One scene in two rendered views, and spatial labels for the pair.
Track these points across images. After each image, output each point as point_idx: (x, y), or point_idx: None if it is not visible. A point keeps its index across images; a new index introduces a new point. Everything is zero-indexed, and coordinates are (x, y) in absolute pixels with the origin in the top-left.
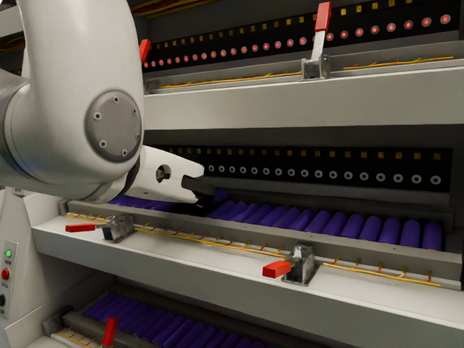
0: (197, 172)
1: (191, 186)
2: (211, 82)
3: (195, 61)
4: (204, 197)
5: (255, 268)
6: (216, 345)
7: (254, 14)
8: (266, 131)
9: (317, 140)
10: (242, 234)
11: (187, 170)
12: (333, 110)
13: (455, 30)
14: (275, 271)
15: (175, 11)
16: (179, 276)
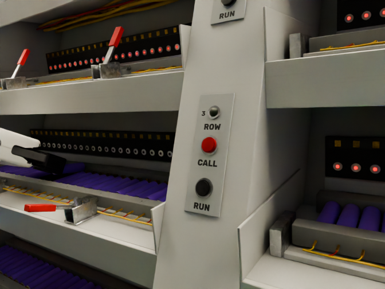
0: (30, 144)
1: (24, 153)
2: (62, 81)
3: (81, 65)
4: (50, 166)
5: (57, 214)
6: (59, 283)
7: (126, 31)
8: (124, 120)
9: (154, 127)
10: (63, 192)
11: (18, 142)
12: (106, 101)
13: None
14: (30, 206)
15: (73, 28)
16: (14, 221)
